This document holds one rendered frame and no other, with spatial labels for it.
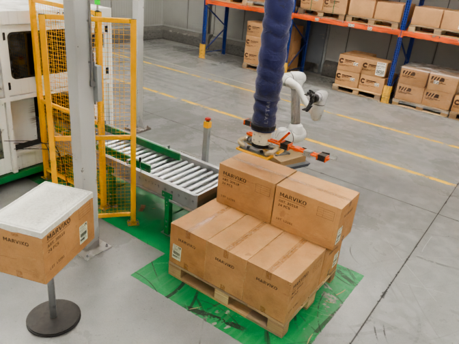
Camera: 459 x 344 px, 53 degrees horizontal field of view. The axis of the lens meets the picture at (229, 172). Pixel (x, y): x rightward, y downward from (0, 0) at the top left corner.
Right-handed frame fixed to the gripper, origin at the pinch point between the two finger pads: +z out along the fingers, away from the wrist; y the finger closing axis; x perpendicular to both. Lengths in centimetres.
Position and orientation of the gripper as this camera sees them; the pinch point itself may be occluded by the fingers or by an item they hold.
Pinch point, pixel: (304, 102)
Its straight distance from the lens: 409.0
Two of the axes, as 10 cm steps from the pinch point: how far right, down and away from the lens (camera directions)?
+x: -8.1, -3.1, 5.0
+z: -5.8, 3.0, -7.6
